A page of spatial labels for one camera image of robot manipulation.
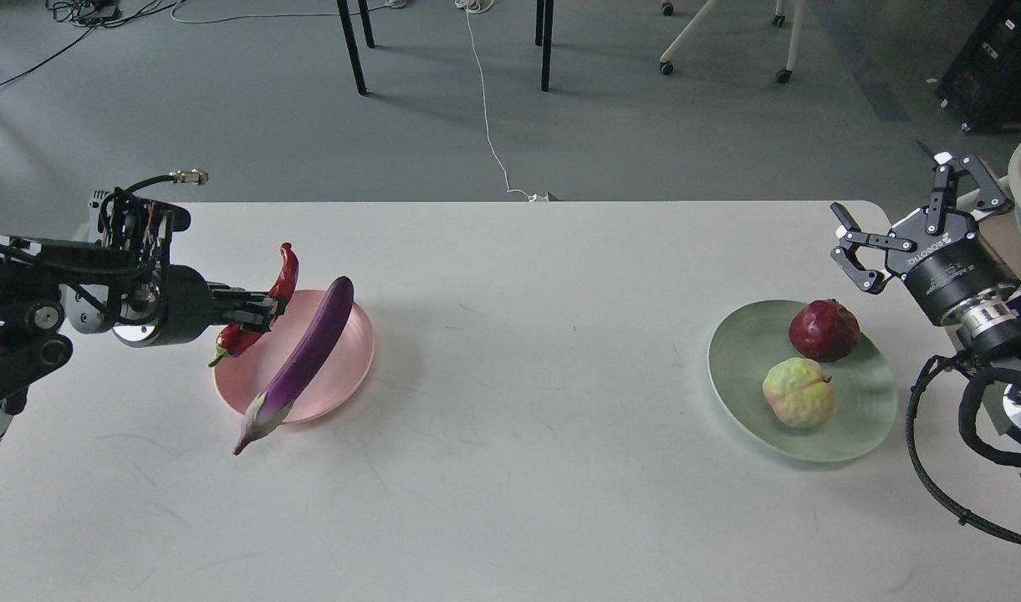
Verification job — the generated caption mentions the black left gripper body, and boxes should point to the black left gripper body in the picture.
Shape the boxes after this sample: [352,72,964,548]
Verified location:
[111,264,231,348]

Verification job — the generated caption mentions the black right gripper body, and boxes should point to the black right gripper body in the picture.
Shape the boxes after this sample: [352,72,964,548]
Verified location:
[888,209,1021,325]

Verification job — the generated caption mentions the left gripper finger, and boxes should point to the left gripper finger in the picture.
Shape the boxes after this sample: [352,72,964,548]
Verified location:
[221,306,278,333]
[209,283,279,304]

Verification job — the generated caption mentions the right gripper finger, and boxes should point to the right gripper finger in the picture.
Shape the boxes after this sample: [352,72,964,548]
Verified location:
[914,140,1015,236]
[830,201,916,295]

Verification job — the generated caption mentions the red chili pepper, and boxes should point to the red chili pepper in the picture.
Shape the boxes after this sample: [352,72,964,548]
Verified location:
[207,242,299,367]

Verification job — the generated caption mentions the purple eggplant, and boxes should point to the purple eggplant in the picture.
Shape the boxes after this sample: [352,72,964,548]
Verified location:
[232,277,355,455]

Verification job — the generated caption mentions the dark red pomegranate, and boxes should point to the dark red pomegranate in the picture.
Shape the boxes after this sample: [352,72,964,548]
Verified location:
[788,298,861,363]

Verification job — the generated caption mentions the yellow green peach fruit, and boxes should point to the yellow green peach fruit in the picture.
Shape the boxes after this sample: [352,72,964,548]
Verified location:
[762,357,838,428]

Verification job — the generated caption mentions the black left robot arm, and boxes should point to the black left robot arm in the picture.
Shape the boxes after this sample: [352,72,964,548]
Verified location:
[0,169,288,416]

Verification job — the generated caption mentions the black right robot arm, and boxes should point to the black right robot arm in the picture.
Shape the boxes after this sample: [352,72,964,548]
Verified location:
[830,152,1021,545]

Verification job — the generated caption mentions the pink plate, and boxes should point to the pink plate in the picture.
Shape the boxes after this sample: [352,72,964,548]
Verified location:
[212,289,375,427]

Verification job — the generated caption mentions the black equipment cart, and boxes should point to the black equipment cart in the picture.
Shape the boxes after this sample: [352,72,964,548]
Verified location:
[936,1,1021,134]

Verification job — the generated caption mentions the green plate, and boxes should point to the green plate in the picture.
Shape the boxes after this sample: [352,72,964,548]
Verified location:
[707,300,900,462]

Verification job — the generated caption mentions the white chair base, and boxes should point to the white chair base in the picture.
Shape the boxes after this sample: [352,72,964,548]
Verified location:
[657,1,809,85]

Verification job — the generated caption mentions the black table leg left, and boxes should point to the black table leg left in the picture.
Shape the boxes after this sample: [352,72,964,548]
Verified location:
[335,0,375,96]

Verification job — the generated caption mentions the black table leg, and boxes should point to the black table leg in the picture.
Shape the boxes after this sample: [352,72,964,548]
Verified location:
[335,0,375,96]
[534,0,554,93]

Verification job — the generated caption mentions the black table leg right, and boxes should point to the black table leg right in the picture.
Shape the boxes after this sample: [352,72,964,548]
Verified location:
[534,0,554,93]

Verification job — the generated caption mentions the black floor cables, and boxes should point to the black floor cables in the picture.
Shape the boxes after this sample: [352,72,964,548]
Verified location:
[0,0,185,101]

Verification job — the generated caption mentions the white floor cable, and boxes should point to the white floor cable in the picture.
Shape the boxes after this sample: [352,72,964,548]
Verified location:
[455,0,553,203]

